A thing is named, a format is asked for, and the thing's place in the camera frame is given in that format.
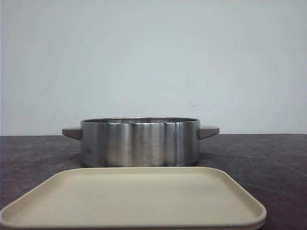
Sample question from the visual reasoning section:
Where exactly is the stainless steel pot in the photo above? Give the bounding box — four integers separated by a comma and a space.
62, 117, 220, 167

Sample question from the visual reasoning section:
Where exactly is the beige plastic tray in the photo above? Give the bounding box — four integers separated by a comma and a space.
0, 167, 267, 230

